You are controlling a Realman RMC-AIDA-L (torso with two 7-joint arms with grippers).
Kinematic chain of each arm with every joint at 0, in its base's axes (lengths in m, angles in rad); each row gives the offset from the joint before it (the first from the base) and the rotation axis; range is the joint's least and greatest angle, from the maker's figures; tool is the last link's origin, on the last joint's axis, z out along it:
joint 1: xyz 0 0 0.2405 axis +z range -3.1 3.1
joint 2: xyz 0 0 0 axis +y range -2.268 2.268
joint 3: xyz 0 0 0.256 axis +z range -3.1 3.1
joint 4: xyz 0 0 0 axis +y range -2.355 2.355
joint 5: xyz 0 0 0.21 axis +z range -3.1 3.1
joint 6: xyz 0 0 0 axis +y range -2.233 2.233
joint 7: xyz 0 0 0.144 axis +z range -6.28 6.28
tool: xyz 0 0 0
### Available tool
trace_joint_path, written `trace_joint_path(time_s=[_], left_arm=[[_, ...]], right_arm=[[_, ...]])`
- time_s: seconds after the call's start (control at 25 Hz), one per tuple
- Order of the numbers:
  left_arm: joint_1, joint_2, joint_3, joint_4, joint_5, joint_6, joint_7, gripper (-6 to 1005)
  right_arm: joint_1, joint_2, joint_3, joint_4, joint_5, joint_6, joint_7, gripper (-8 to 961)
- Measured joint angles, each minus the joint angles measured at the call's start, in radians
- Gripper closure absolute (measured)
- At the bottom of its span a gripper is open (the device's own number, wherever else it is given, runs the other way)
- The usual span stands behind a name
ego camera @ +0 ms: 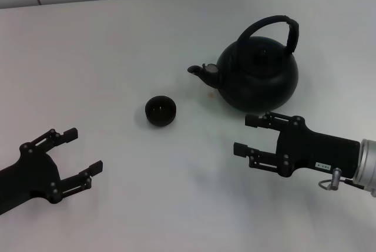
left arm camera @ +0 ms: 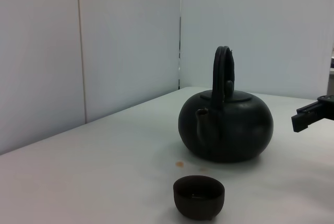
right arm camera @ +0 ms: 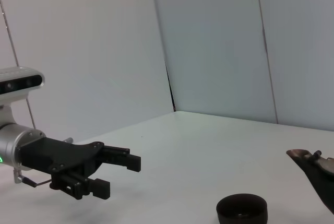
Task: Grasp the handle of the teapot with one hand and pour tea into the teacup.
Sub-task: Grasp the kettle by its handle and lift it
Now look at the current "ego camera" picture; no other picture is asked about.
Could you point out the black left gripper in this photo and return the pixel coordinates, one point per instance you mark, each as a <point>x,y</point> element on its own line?
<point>29,175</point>

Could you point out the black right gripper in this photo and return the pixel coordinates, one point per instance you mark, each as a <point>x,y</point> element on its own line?
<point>320,152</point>

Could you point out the black round teapot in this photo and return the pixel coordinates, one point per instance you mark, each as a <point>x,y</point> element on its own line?
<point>258,87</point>

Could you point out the small black teacup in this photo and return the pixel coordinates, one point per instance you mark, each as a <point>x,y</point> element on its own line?
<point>161,120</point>

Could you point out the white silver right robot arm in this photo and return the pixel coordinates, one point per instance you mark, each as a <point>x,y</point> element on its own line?
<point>368,161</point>

